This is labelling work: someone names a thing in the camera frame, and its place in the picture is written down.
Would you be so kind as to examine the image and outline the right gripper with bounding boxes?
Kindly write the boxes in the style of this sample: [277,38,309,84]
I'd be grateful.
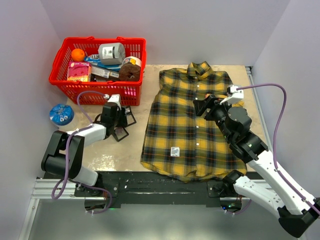
[193,94,235,142]

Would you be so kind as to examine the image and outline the yellow plaid shirt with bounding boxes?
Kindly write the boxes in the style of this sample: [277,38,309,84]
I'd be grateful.
[140,62,247,183]

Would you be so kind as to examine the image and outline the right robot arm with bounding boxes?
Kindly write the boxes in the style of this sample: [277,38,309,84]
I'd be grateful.
[193,94,320,239]

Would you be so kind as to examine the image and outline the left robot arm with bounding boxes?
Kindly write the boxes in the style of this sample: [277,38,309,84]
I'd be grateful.
[41,103,137,196]

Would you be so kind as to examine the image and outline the brown chocolate donut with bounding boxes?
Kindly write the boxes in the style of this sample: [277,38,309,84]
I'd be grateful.
[119,62,141,82]

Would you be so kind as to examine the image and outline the blue white flat box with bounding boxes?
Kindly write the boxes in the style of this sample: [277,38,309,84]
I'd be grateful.
[84,54,121,79]

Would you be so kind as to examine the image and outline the blue lidded plastic tub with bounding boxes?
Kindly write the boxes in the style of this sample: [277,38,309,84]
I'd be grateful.
[49,103,75,132]

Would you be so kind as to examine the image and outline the red plastic shopping basket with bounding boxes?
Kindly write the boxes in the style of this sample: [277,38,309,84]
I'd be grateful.
[48,36,147,106]

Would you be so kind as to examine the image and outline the white paper cup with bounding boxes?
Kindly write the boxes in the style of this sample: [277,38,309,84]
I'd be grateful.
[121,56,142,67]

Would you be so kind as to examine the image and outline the pink snack box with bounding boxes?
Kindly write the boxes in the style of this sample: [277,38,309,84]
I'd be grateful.
[67,62,92,82]

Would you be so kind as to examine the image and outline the grey cylindrical can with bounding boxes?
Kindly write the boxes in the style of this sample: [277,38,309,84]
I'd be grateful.
[98,42,126,65]

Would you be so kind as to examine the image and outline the orange fruit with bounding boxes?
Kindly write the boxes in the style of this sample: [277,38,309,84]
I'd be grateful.
[71,48,86,62]

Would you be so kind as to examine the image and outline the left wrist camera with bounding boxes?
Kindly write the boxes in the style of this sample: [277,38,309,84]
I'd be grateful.
[103,94,122,108]

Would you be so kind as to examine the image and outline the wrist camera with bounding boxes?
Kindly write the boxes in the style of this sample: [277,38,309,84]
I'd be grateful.
[103,94,122,108]
[219,85,244,105]

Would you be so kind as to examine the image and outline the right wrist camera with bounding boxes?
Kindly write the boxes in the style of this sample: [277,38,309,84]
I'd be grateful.
[219,85,244,105]

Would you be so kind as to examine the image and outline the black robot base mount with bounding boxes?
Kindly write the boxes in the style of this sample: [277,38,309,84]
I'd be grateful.
[74,171,247,212]

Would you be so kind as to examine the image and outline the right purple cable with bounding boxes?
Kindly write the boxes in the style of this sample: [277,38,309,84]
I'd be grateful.
[236,83,320,216]

